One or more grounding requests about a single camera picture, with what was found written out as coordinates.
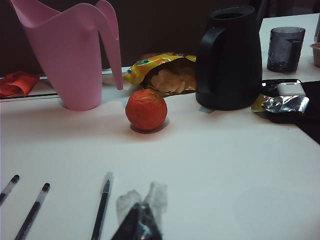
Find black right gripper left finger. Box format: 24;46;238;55
109;189;142;240

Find beige bowl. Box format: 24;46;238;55
309;42;320;67

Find orange round fruit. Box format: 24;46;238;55
125;88;168;132

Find black plastic kettle jug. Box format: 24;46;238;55
195;4;263;111

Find small white box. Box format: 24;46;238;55
276;83;307;96

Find brown desk partition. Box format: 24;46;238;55
0;0;266;76

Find black gel pen clear cap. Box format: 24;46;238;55
90;171;115;240
0;174;20;207
13;182;51;240

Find black mat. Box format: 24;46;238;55
296;80;320;145

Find orange cloth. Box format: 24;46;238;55
0;70;40;98

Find silver foil snack wrapper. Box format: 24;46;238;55
251;94;310;114

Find grey textured glass cup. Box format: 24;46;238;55
266;26;306;74

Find yellow potato chips bag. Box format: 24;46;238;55
122;51;198;95

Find pink plastic watering can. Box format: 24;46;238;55
8;0;124;111

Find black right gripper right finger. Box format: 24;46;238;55
138;181;168;240

